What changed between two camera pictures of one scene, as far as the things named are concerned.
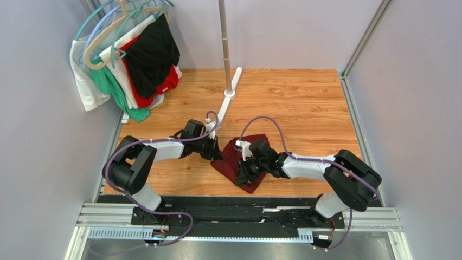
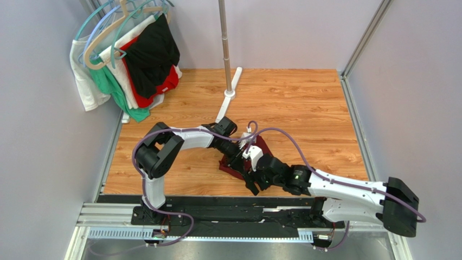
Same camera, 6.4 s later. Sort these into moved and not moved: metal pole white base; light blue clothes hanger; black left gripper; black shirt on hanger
Moved: black left gripper
Not moved: black shirt on hanger; light blue clothes hanger; metal pole white base
